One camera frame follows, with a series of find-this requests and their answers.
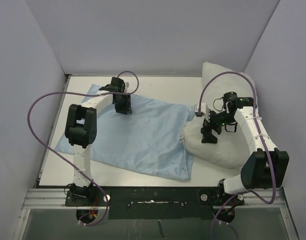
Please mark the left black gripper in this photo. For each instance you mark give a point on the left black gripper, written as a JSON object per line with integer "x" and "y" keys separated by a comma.
{"x": 126, "y": 108}

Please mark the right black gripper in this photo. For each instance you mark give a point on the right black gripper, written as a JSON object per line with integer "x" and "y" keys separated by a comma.
{"x": 206, "y": 130}

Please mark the white pillow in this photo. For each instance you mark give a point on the white pillow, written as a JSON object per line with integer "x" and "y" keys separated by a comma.
{"x": 231, "y": 151}

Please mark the light blue pillowcase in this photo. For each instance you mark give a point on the light blue pillowcase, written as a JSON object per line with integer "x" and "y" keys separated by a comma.
{"x": 148, "y": 141}

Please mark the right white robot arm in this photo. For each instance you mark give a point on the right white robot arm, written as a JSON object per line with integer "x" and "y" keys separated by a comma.
{"x": 266, "y": 165}

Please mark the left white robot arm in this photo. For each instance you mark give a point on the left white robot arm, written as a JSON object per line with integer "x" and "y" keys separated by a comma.
{"x": 81, "y": 131}

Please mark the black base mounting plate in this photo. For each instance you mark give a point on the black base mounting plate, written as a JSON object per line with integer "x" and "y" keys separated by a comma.
{"x": 94, "y": 205}

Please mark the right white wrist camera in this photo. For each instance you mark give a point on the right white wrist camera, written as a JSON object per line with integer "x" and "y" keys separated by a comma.
{"x": 201, "y": 109}

